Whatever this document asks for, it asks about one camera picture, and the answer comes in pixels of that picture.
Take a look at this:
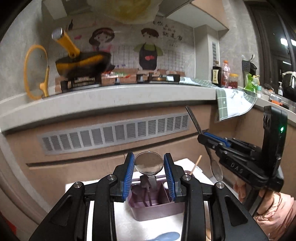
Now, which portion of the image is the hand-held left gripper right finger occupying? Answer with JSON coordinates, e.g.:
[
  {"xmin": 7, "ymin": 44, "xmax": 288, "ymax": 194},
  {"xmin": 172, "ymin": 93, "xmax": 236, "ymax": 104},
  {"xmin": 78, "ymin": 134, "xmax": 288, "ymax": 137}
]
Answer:
[{"xmin": 163, "ymin": 153, "xmax": 270, "ymax": 241}]

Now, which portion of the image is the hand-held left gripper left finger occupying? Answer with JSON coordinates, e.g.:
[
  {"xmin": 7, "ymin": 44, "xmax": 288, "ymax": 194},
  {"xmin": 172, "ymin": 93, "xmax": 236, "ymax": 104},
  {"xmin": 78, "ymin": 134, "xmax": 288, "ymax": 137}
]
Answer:
[{"xmin": 29, "ymin": 152, "xmax": 135, "ymax": 241}]

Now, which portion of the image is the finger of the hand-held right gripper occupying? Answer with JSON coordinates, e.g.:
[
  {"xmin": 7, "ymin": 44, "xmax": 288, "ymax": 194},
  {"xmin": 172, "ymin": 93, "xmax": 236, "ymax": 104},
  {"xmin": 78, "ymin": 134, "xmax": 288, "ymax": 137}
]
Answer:
[
  {"xmin": 203, "ymin": 132, "xmax": 233, "ymax": 147},
  {"xmin": 197, "ymin": 135, "xmax": 222, "ymax": 152}
]

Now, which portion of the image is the black spatula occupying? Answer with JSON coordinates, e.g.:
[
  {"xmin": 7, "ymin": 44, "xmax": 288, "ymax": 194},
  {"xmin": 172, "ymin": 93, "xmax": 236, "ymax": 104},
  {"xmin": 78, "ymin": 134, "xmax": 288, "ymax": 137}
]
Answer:
[{"xmin": 139, "ymin": 175, "xmax": 153, "ymax": 207}]

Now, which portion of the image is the translucent brown spoon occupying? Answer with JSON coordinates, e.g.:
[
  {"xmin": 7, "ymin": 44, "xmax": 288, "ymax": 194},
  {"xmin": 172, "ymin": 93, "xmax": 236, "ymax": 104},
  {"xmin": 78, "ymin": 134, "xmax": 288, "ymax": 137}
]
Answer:
[
  {"xmin": 134, "ymin": 151, "xmax": 163, "ymax": 193},
  {"xmin": 186, "ymin": 106, "xmax": 223, "ymax": 182}
]

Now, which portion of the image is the wooden chopstick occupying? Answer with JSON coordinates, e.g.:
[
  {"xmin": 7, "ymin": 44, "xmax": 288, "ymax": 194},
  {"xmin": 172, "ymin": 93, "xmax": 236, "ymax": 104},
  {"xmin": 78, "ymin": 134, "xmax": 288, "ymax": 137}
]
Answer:
[{"xmin": 190, "ymin": 155, "xmax": 202, "ymax": 175}]

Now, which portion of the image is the purple utensil box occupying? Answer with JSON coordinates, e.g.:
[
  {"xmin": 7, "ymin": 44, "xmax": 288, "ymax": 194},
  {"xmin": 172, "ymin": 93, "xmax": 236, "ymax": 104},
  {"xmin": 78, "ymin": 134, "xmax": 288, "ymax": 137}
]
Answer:
[{"xmin": 128, "ymin": 171, "xmax": 193, "ymax": 222}]

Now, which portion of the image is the person's right hand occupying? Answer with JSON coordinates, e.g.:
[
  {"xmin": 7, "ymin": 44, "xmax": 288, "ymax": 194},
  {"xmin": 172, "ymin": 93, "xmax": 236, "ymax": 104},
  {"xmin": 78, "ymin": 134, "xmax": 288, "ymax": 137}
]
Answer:
[{"xmin": 234, "ymin": 179, "xmax": 247, "ymax": 203}]

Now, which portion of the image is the green checked towel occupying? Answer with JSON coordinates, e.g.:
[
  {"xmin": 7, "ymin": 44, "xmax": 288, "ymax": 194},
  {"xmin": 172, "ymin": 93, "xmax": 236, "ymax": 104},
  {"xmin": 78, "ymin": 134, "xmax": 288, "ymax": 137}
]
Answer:
[{"xmin": 179, "ymin": 77, "xmax": 258, "ymax": 122}]

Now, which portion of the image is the long grey vent grille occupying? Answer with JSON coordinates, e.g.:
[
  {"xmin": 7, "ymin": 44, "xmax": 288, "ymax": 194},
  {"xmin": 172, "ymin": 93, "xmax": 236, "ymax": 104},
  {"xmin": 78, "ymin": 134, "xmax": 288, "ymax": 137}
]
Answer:
[{"xmin": 38, "ymin": 113, "xmax": 192, "ymax": 156}]

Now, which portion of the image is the white textured tablecloth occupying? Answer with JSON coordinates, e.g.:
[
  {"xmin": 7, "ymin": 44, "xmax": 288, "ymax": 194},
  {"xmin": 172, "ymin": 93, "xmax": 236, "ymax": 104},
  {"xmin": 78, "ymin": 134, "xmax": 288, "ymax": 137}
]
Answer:
[{"xmin": 65, "ymin": 158, "xmax": 232, "ymax": 241}]

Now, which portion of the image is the jar with yellow lid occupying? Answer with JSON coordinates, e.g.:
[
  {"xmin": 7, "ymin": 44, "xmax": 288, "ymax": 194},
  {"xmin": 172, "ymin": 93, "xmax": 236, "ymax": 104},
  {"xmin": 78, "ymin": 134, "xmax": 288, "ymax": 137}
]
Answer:
[{"xmin": 229, "ymin": 74, "xmax": 239, "ymax": 89}]

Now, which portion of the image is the blue rice paddle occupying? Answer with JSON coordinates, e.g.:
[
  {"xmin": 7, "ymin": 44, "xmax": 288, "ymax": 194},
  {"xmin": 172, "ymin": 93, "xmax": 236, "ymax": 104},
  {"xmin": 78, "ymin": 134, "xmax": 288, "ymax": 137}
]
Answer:
[{"xmin": 155, "ymin": 232, "xmax": 180, "ymax": 241}]

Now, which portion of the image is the dark sauce bottle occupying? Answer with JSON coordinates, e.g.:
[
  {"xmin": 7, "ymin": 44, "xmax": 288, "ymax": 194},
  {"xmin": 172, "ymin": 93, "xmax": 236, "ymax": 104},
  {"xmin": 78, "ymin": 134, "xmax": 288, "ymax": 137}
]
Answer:
[{"xmin": 211, "ymin": 61, "xmax": 222, "ymax": 87}]

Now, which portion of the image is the green plastic bag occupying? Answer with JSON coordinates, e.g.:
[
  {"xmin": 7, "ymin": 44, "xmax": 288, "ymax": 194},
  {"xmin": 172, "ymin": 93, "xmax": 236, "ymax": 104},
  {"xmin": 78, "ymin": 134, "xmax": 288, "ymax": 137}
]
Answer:
[{"xmin": 244, "ymin": 74, "xmax": 260, "ymax": 92}]

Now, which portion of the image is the grey stone countertop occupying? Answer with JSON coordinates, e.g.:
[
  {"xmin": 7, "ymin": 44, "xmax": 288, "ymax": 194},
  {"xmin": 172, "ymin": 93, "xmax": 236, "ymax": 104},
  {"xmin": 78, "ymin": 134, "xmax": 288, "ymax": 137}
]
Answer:
[{"xmin": 0, "ymin": 82, "xmax": 296, "ymax": 133}]

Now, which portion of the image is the black utensil holder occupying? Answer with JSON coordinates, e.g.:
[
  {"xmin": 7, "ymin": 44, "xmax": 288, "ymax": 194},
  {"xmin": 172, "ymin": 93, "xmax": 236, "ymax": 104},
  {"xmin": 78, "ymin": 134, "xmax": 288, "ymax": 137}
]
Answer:
[{"xmin": 242, "ymin": 54, "xmax": 258, "ymax": 77}]

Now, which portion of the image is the black kettle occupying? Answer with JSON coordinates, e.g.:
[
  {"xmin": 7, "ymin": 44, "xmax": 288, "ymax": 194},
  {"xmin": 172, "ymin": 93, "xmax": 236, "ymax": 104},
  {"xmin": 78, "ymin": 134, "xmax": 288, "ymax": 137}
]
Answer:
[{"xmin": 282, "ymin": 71, "xmax": 296, "ymax": 99}]

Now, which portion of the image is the gas stove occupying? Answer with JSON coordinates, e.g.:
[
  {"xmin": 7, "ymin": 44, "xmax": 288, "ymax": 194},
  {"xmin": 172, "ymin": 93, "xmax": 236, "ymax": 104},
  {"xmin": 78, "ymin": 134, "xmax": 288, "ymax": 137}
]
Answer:
[{"xmin": 60, "ymin": 72, "xmax": 181, "ymax": 93}]

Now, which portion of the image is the yellow-rimmed glass lid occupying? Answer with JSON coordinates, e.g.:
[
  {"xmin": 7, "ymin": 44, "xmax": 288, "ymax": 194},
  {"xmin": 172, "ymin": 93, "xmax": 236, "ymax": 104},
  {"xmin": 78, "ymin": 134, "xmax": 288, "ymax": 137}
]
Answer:
[{"xmin": 24, "ymin": 44, "xmax": 50, "ymax": 100}]

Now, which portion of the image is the range hood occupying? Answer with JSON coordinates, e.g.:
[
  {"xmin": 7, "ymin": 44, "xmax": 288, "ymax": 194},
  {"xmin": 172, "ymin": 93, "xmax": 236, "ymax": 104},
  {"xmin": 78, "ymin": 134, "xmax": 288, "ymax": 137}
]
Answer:
[{"xmin": 87, "ymin": 0, "xmax": 162, "ymax": 24}]

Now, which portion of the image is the narrow wall vent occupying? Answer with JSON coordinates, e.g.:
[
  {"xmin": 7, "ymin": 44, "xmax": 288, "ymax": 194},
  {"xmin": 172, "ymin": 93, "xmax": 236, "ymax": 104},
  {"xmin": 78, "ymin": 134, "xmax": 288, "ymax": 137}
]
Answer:
[{"xmin": 211, "ymin": 40, "xmax": 219, "ymax": 62}]

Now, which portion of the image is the cartoon wall poster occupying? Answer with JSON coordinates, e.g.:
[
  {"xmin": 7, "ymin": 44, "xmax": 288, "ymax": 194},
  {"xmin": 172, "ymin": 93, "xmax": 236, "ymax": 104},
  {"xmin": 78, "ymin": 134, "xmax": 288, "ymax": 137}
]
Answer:
[{"xmin": 89, "ymin": 20, "xmax": 183, "ymax": 70}]

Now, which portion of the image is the black wok with yellow handle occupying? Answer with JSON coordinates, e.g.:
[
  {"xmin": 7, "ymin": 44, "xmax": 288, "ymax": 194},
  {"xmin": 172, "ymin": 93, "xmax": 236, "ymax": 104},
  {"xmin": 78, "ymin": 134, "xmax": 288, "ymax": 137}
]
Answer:
[{"xmin": 52, "ymin": 28, "xmax": 116, "ymax": 78}]

